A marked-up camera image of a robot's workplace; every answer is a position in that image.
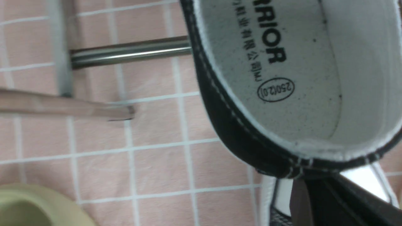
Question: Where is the transparent left gripper left finger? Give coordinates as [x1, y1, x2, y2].
[0, 89, 134, 121]

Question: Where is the black canvas sneaker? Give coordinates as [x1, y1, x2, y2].
[180, 0, 401, 226]

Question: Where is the pink checkered tablecloth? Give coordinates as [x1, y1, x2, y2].
[1, 0, 262, 226]

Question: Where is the metal shoe rack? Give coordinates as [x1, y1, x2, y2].
[46, 0, 191, 100]

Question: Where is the right green foam slipper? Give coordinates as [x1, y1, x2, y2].
[0, 183, 96, 226]

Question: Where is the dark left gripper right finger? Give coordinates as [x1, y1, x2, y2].
[290, 175, 402, 226]

